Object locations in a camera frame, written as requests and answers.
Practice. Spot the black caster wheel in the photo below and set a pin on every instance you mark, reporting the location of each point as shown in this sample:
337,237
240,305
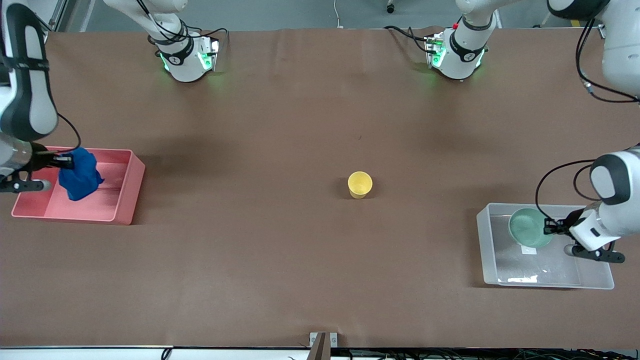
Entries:
390,8

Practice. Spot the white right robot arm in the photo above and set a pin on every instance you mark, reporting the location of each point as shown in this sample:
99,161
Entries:
30,100

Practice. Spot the clear plastic box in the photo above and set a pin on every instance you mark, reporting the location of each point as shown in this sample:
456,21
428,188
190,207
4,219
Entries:
545,270

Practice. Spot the green bowl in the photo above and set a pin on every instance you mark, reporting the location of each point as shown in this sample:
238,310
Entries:
527,227

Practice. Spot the yellow plastic cup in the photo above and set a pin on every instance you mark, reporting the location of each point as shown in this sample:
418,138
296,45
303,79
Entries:
360,184

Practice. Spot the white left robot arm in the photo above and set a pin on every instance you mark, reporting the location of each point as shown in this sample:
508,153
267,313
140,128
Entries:
620,50

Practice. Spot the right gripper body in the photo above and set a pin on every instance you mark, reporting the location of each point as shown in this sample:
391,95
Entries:
41,159

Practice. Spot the white square label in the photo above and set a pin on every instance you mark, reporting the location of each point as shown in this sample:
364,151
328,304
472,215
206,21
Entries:
528,250

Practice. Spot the white table edge rail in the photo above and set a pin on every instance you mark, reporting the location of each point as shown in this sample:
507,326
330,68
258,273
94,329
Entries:
100,354

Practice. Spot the blue microfiber cloth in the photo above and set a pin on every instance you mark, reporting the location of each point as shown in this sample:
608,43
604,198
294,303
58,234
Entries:
80,177

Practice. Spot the aluminium frame post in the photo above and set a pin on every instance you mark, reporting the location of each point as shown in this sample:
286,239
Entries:
62,12

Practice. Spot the grey metal bracket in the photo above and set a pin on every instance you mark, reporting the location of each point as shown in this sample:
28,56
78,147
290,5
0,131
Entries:
320,345

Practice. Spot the pink plastic box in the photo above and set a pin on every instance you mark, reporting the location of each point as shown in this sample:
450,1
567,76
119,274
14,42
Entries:
107,200

